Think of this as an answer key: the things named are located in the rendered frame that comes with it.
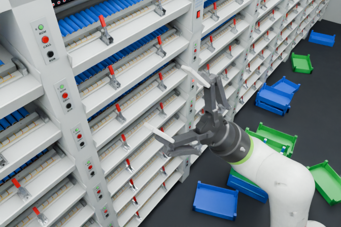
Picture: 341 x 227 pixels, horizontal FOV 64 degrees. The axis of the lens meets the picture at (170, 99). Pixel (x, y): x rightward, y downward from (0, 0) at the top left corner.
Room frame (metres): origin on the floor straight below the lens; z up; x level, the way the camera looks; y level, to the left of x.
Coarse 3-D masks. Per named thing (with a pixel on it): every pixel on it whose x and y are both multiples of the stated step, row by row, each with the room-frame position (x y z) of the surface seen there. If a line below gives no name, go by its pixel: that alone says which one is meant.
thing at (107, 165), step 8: (176, 88) 1.16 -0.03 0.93; (176, 96) 1.13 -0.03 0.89; (184, 96) 1.12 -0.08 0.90; (176, 104) 1.08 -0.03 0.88; (184, 104) 1.12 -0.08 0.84; (152, 112) 1.00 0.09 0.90; (168, 112) 1.02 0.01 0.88; (144, 120) 0.94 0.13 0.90; (152, 120) 0.95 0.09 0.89; (160, 120) 0.96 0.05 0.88; (136, 128) 0.89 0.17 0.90; (144, 128) 0.90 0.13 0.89; (128, 136) 0.84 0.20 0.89; (136, 136) 0.85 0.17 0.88; (144, 136) 0.86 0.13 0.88; (136, 144) 0.81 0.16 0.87; (120, 152) 0.76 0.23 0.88; (128, 152) 0.76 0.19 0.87; (104, 160) 0.71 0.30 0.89; (112, 160) 0.71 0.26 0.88; (120, 160) 0.72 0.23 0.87; (104, 168) 0.67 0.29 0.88; (112, 168) 0.69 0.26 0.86
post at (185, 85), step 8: (192, 8) 1.12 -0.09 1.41; (184, 16) 1.14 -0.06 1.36; (192, 16) 1.12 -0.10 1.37; (184, 24) 1.14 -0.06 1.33; (200, 32) 1.18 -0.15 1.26; (192, 40) 1.13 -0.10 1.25; (192, 48) 1.14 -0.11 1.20; (184, 56) 1.13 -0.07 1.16; (192, 64) 1.14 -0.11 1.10; (184, 80) 1.13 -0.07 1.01; (184, 88) 1.13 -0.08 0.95; (192, 96) 1.16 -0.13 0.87; (184, 112) 1.12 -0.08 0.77; (192, 112) 1.17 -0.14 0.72; (192, 120) 1.18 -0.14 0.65; (184, 128) 1.12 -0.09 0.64; (192, 128) 1.18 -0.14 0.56; (184, 144) 1.12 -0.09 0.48; (184, 160) 1.13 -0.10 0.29; (184, 168) 1.13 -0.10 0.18; (184, 176) 1.14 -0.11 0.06
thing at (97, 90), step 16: (160, 32) 1.10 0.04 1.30; (176, 32) 1.14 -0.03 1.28; (128, 48) 0.97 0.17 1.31; (144, 48) 0.98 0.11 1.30; (160, 48) 0.99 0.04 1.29; (176, 48) 1.05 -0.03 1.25; (96, 64) 0.84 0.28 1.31; (112, 64) 0.86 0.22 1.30; (128, 64) 0.90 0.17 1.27; (144, 64) 0.92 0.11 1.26; (160, 64) 0.96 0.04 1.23; (80, 80) 0.76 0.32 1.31; (96, 80) 0.77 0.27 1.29; (112, 80) 0.78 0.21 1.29; (128, 80) 0.82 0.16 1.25; (80, 96) 0.68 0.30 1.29; (96, 96) 0.72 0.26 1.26; (112, 96) 0.74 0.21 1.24
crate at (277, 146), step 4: (248, 128) 1.26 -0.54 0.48; (248, 132) 1.26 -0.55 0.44; (252, 132) 1.24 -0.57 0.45; (256, 136) 1.23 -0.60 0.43; (260, 136) 1.21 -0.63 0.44; (268, 140) 1.18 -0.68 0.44; (272, 140) 1.17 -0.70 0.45; (268, 144) 1.17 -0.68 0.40; (272, 144) 1.17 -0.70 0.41; (276, 144) 1.16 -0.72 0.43; (280, 144) 1.15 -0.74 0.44; (284, 144) 1.13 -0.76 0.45; (288, 144) 1.12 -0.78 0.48; (272, 148) 1.14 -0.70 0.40; (276, 148) 1.14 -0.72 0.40; (280, 148) 1.14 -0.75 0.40; (288, 148) 1.10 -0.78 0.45; (284, 152) 1.11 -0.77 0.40
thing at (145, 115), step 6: (168, 96) 1.10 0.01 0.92; (162, 102) 1.05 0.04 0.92; (150, 108) 1.00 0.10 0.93; (144, 114) 0.96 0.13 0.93; (150, 114) 0.98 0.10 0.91; (138, 120) 0.92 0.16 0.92; (132, 126) 0.88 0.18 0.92; (126, 132) 0.84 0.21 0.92; (114, 138) 0.80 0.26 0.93; (120, 138) 0.82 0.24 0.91; (108, 144) 0.77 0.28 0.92; (102, 150) 0.73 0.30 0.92
